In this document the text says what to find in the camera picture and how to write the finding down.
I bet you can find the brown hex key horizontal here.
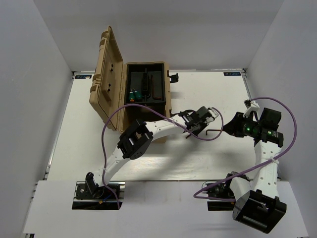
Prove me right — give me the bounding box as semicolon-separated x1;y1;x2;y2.
206;129;222;135

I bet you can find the brown hex key long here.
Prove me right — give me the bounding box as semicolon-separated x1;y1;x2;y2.
151;75;161;100

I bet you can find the green screwdriver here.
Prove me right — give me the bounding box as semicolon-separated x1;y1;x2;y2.
133;89;143;102
128;89;136;103

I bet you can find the black toolbox tray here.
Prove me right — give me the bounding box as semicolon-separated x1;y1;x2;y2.
124;62;166;106

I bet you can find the tan plastic toolbox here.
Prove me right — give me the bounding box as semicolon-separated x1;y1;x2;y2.
89;26;172;133

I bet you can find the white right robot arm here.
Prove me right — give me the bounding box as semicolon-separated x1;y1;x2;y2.
223;108;287;234

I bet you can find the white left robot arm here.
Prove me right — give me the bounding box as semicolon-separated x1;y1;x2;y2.
85;106;219;198

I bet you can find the blue label right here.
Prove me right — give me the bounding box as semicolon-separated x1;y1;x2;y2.
223;72;241;76

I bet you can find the blue label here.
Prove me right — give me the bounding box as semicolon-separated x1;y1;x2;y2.
223;72;241;76
75;74;92;79

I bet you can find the black toolbox latch rear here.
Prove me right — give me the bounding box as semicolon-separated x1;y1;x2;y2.
168;73;179;83

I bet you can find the blue label left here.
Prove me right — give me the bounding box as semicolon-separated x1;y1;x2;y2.
75;74;92;79

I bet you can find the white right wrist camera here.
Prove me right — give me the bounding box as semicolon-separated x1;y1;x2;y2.
243;100;260;118

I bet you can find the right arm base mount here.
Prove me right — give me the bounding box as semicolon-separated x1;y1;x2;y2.
204;181;235;211

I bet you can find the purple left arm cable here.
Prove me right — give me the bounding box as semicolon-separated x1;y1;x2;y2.
101;103;224;210

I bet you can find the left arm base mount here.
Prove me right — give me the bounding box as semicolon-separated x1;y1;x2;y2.
71;181;119;211

